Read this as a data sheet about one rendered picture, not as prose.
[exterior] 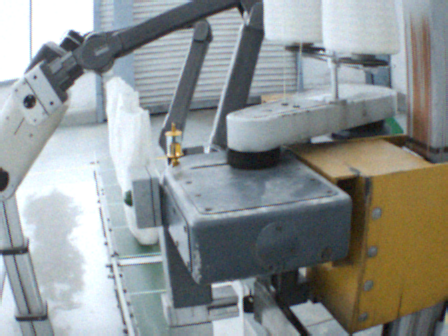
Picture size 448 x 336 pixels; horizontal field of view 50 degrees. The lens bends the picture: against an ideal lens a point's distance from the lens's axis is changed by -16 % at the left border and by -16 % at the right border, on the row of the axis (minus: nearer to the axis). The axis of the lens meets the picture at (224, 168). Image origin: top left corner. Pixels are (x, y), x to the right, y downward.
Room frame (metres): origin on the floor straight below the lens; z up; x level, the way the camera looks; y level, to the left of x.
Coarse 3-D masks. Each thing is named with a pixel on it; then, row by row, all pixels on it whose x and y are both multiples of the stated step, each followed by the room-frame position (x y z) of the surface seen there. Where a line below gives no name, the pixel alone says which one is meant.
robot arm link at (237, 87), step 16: (256, 16) 1.22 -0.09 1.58; (240, 32) 1.25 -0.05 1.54; (256, 32) 1.24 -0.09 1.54; (240, 48) 1.23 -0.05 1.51; (256, 48) 1.23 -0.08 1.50; (240, 64) 1.22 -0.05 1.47; (256, 64) 1.24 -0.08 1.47; (240, 80) 1.21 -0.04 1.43; (224, 96) 1.20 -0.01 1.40; (240, 96) 1.20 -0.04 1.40; (224, 112) 1.19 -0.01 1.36; (224, 128) 1.18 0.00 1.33; (224, 144) 1.16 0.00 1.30
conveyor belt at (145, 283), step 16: (128, 272) 2.35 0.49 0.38; (144, 272) 2.35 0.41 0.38; (160, 272) 2.35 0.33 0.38; (128, 288) 2.18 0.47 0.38; (144, 288) 2.18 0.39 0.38; (160, 288) 2.18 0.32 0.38; (144, 304) 2.03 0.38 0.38; (160, 304) 2.03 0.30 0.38; (144, 320) 1.88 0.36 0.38; (160, 320) 1.89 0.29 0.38
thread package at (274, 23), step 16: (272, 0) 1.09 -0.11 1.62; (288, 0) 1.06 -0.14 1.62; (304, 0) 1.05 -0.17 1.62; (320, 0) 1.06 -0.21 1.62; (272, 16) 1.09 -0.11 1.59; (288, 16) 1.06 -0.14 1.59; (304, 16) 1.05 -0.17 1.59; (320, 16) 1.05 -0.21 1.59; (272, 32) 1.09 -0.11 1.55; (288, 32) 1.06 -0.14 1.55; (304, 32) 1.05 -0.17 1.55; (320, 32) 1.05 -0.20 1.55
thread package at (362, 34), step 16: (336, 0) 0.84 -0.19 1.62; (352, 0) 0.82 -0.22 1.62; (368, 0) 0.81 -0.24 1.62; (384, 0) 0.82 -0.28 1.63; (336, 16) 0.84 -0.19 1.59; (352, 16) 0.82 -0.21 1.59; (368, 16) 0.81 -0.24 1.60; (384, 16) 0.82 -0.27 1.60; (336, 32) 0.84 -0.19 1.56; (352, 32) 0.82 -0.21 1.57; (368, 32) 0.81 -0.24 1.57; (384, 32) 0.81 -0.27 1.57; (336, 48) 0.84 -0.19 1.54; (352, 48) 0.82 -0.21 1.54; (368, 48) 0.81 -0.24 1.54; (384, 48) 0.81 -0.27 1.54
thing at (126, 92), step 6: (126, 84) 3.86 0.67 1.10; (120, 90) 3.79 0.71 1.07; (126, 90) 3.86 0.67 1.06; (132, 90) 3.76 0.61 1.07; (120, 96) 3.61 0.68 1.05; (126, 96) 3.40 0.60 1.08; (132, 96) 3.46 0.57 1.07; (120, 102) 3.59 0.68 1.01; (138, 102) 3.60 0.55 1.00; (114, 126) 3.70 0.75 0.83; (114, 132) 3.57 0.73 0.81; (120, 132) 3.45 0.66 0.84; (114, 138) 3.65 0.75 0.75; (114, 144) 3.65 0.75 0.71; (114, 150) 3.65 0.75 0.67; (114, 156) 3.65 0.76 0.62; (114, 162) 3.66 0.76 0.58; (120, 162) 3.49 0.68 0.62; (120, 168) 3.50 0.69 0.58; (120, 174) 3.50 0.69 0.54; (120, 180) 3.52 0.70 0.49; (120, 186) 3.54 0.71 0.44
